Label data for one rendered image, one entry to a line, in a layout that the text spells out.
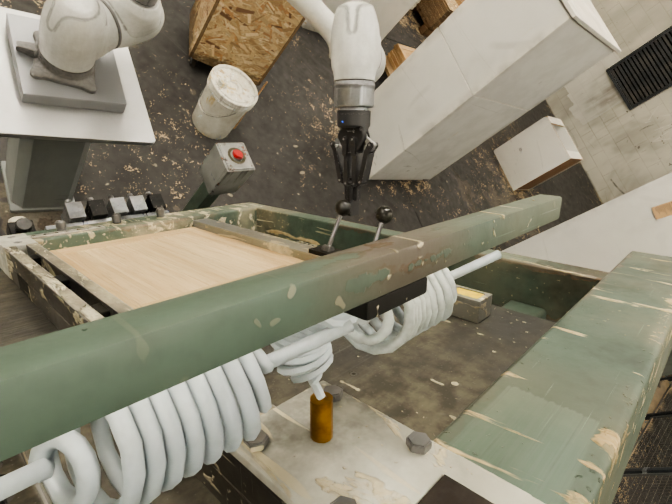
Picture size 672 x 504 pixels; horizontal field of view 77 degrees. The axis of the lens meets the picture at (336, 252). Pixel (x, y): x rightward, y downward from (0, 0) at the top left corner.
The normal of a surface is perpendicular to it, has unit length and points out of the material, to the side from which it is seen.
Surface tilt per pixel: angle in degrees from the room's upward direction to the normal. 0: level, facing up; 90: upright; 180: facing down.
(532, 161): 90
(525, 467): 55
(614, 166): 90
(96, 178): 0
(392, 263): 35
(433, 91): 90
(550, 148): 90
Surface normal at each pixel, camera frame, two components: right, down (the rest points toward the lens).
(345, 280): 0.72, 0.19
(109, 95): 0.59, -0.34
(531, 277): -0.69, 0.19
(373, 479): 0.00, -0.96
